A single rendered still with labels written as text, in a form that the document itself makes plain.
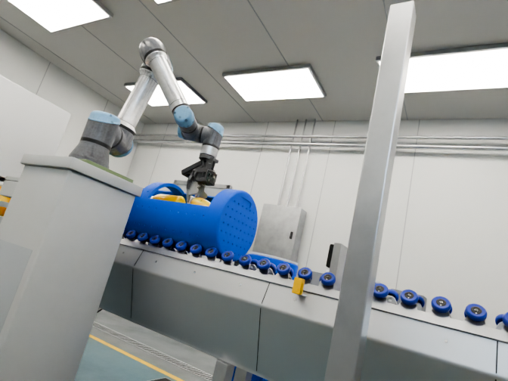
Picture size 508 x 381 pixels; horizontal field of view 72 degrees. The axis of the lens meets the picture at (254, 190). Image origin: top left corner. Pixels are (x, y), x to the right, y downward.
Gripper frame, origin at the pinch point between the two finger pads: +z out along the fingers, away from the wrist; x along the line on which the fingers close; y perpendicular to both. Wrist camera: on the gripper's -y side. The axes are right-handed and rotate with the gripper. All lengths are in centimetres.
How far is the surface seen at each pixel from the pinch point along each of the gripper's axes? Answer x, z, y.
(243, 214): 5.9, 1.1, 23.5
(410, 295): -5, 18, 89
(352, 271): -30, 16, 80
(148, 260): -7.4, 27.8, -5.9
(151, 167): 335, -120, -435
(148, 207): -8.6, 7.1, -14.0
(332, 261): 1, 12, 65
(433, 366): -8, 32, 96
